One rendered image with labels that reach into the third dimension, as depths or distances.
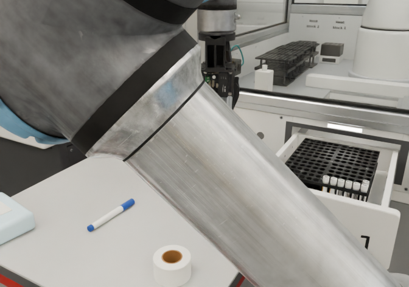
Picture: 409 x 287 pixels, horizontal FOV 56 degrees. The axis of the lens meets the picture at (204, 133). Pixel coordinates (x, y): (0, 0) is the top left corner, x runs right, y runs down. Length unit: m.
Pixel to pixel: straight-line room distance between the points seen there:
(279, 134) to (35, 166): 0.85
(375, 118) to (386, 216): 0.34
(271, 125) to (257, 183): 0.78
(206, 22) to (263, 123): 0.41
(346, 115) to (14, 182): 1.18
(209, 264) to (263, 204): 0.52
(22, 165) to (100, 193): 0.53
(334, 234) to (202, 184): 0.11
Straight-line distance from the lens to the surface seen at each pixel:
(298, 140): 1.05
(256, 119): 1.05
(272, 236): 0.27
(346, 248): 0.31
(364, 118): 0.98
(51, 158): 1.36
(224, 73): 0.73
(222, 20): 0.72
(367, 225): 0.70
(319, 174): 0.83
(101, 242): 0.86
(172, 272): 0.71
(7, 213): 0.94
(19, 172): 1.54
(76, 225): 0.93
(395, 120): 0.97
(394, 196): 1.06
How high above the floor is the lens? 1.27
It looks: 22 degrees down
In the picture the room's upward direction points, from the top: straight up
